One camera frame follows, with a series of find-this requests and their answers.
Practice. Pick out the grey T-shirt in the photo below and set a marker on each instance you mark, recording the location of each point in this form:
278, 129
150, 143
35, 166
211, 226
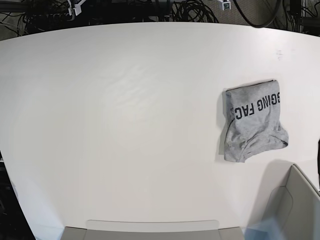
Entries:
253, 121

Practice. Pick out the grey chair right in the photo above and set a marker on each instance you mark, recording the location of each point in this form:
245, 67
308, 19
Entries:
293, 210

